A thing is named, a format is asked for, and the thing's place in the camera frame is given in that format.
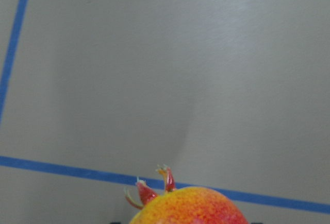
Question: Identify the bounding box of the red yellow pomegranate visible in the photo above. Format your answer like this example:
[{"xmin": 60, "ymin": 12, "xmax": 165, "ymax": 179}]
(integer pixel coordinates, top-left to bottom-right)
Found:
[{"xmin": 124, "ymin": 166, "xmax": 248, "ymax": 224}]

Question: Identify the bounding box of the brown paper table mat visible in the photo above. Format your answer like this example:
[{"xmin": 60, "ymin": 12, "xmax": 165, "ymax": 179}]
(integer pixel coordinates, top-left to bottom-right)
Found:
[{"xmin": 0, "ymin": 0, "xmax": 330, "ymax": 224}]

